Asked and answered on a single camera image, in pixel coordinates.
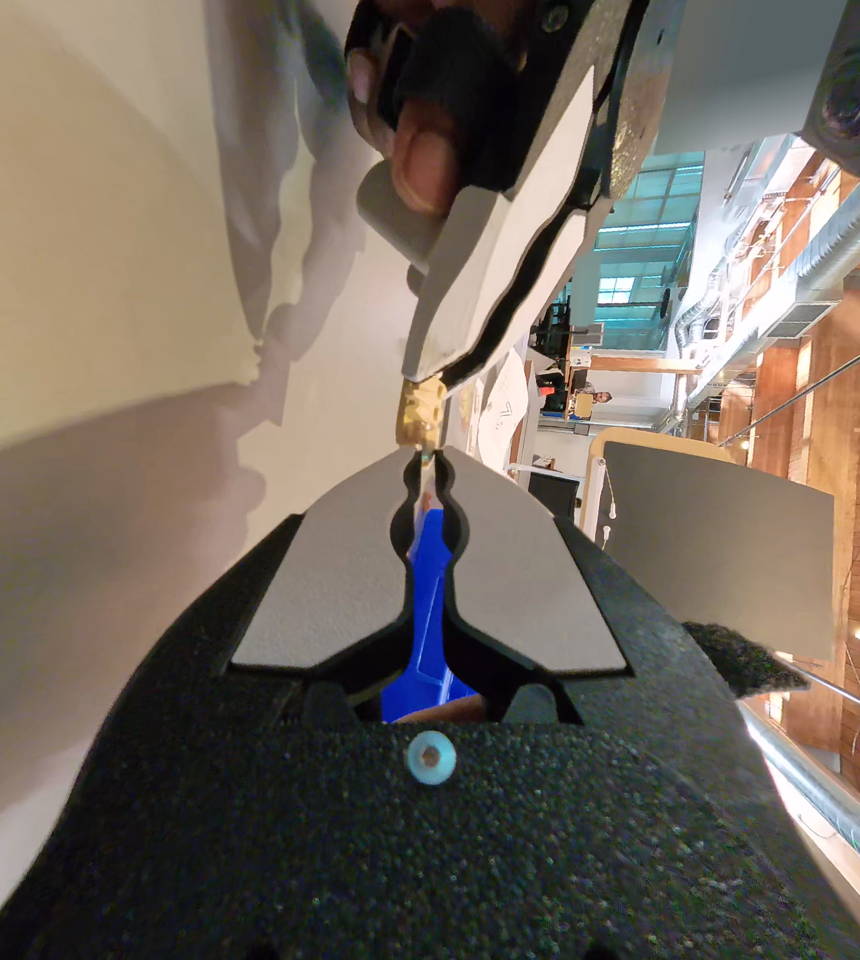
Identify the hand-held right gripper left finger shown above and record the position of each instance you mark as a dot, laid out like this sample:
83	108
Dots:
325	592

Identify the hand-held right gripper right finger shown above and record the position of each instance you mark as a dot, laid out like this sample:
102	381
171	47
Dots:
535	592

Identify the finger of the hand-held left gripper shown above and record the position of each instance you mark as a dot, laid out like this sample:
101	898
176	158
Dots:
490	255
561	255

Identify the tan brick assembly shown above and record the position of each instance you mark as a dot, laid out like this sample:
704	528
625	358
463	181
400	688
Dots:
419	416

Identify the grey desk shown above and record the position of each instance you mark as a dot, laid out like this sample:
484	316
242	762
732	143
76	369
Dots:
100	300

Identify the person's left hand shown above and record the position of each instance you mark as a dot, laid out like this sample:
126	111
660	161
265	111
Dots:
426	172

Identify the blue plastic storage bin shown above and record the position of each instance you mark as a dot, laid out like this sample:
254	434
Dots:
426	600

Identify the black floor lamp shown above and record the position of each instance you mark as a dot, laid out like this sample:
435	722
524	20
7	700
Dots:
666	301

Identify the grey instruction booklet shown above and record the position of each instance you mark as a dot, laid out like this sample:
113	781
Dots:
473	409

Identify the white printed paper sheet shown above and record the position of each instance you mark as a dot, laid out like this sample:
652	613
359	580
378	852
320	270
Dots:
505	412

